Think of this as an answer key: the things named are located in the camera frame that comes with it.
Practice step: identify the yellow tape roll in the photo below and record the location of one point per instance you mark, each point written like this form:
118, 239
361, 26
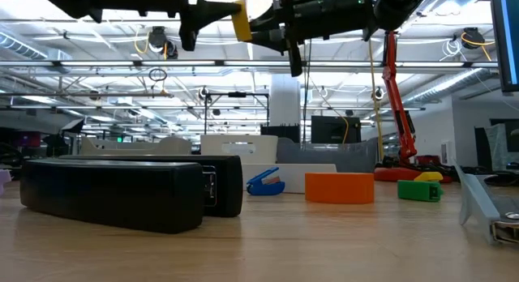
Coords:
242, 24

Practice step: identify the black frame stand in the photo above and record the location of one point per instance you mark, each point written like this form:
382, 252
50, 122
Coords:
237, 95

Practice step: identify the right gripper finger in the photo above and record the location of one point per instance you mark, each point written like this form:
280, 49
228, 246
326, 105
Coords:
271, 41
271, 22

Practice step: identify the red desk lamp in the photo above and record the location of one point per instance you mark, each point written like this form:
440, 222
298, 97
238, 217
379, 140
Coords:
399, 112

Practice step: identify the dark red box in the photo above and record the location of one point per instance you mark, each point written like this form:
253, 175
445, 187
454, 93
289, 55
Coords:
427, 159

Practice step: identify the mint green stapler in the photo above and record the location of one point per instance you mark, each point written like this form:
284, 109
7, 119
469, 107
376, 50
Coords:
308, 170

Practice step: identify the computer monitor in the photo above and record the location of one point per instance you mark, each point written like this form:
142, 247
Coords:
507, 39

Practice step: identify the black background monitor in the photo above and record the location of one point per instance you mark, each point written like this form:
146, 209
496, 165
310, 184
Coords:
328, 130

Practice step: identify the green mini stapler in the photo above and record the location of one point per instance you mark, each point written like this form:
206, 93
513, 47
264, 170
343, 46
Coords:
415, 190

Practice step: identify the black equipment case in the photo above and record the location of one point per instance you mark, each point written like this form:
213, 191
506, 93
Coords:
280, 134

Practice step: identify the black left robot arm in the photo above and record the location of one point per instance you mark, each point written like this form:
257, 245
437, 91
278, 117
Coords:
73, 0

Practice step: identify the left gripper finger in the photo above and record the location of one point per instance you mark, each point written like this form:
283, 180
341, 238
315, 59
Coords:
215, 4
211, 16

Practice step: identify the blue mini stapler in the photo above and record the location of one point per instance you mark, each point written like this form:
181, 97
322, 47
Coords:
263, 189

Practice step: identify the white storage bin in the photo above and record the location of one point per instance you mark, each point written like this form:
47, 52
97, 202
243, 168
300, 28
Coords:
259, 148

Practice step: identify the light grey storage bin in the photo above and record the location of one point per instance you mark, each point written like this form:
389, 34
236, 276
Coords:
174, 146

